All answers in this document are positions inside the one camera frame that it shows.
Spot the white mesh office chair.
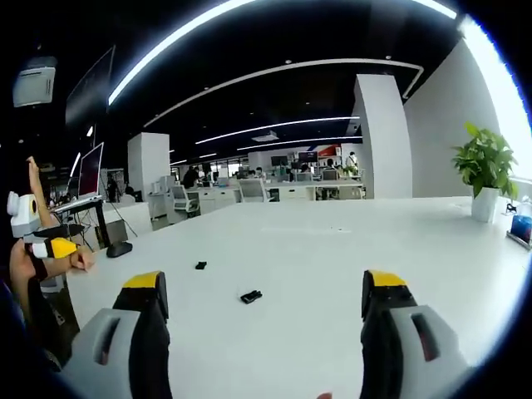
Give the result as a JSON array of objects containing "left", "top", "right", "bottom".
[
  {"left": 238, "top": 178, "right": 269, "bottom": 204},
  {"left": 169, "top": 184, "right": 202, "bottom": 218}
]

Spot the dark clothing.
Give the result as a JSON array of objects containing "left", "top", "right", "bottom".
[{"left": 0, "top": 278, "right": 82, "bottom": 375}]

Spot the hanging dark screen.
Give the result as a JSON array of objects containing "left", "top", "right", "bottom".
[{"left": 65, "top": 44, "right": 117, "bottom": 128}]

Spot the green leafy plant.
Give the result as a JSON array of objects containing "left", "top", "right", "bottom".
[{"left": 451, "top": 121, "right": 520, "bottom": 200}]

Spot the open silver laptop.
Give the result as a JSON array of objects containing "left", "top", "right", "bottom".
[{"left": 52, "top": 141, "right": 106, "bottom": 214}]

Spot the white plant pot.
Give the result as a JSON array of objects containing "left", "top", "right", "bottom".
[{"left": 470, "top": 186, "right": 500, "bottom": 224}]

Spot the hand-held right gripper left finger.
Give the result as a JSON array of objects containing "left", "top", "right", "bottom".
[{"left": 60, "top": 269, "right": 174, "bottom": 399}]

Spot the white ceiling air conditioner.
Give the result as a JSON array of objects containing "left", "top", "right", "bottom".
[{"left": 12, "top": 57, "right": 57, "bottom": 109}]

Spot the black laptop stand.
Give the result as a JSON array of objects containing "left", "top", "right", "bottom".
[{"left": 62, "top": 202, "right": 112, "bottom": 250}]

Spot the long curved ceiling light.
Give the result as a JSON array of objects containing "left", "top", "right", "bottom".
[{"left": 107, "top": 0, "right": 459, "bottom": 106}]

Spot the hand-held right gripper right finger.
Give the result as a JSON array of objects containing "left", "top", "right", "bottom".
[{"left": 359, "top": 268, "right": 475, "bottom": 399}]

